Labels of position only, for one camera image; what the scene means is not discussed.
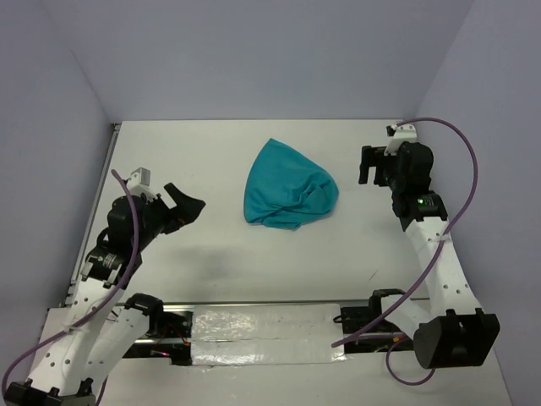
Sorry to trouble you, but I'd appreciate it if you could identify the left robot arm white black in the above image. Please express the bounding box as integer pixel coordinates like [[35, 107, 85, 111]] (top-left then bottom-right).
[[2, 183, 206, 405]]

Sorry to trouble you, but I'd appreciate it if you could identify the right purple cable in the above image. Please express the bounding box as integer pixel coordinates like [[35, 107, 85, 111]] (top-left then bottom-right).
[[331, 118, 478, 387]]

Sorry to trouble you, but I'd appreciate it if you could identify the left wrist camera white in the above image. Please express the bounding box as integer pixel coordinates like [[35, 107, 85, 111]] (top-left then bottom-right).
[[126, 167, 155, 200]]

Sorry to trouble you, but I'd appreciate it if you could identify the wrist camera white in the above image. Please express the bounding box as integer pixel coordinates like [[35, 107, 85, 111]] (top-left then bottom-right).
[[126, 167, 155, 200], [384, 124, 418, 156]]

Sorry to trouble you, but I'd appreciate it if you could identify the metal base rail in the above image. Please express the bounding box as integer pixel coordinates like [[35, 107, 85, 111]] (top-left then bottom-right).
[[124, 303, 400, 367]]

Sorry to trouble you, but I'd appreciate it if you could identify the silver tape patch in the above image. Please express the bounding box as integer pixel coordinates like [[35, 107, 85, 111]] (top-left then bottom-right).
[[190, 304, 347, 366]]

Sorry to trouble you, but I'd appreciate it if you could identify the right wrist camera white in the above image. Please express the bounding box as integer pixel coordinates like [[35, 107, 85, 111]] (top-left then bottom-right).
[[384, 124, 418, 156]]

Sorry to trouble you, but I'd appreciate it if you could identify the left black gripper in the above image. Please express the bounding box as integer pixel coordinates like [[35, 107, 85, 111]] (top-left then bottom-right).
[[134, 183, 205, 250]]

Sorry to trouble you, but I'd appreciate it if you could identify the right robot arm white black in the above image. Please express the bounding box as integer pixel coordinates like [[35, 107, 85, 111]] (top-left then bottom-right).
[[358, 141, 500, 370]]

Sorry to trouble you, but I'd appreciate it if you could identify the teal t shirt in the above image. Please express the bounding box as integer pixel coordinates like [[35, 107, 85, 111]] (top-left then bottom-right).
[[243, 139, 339, 230]]

